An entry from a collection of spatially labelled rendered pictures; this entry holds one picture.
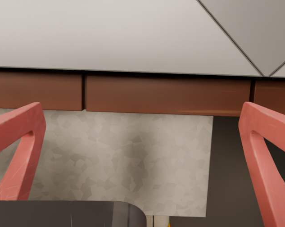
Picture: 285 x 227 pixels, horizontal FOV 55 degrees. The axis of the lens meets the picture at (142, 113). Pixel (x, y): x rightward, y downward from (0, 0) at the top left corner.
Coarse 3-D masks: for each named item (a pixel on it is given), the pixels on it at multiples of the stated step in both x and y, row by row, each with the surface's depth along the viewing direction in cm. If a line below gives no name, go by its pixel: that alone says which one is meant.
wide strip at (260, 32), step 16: (208, 0) 24; (224, 0) 24; (240, 0) 24; (256, 0) 24; (272, 0) 24; (224, 16) 24; (240, 16) 24; (256, 16) 24; (272, 16) 24; (240, 32) 24; (256, 32) 24; (272, 32) 24; (240, 48) 25; (256, 48) 25; (272, 48) 25; (256, 64) 25; (272, 64) 25
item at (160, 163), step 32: (64, 128) 45; (96, 128) 45; (128, 128) 45; (160, 128) 45; (192, 128) 45; (0, 160) 46; (64, 160) 46; (96, 160) 46; (128, 160) 46; (160, 160) 46; (192, 160) 46; (32, 192) 46; (64, 192) 46; (96, 192) 46; (128, 192) 46; (160, 192) 46; (192, 192) 46
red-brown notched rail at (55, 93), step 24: (0, 72) 29; (24, 72) 29; (48, 72) 31; (0, 96) 29; (24, 96) 29; (48, 96) 29; (72, 96) 29; (96, 96) 29; (120, 96) 29; (144, 96) 29; (168, 96) 29; (192, 96) 29; (216, 96) 29; (240, 96) 29; (264, 96) 29
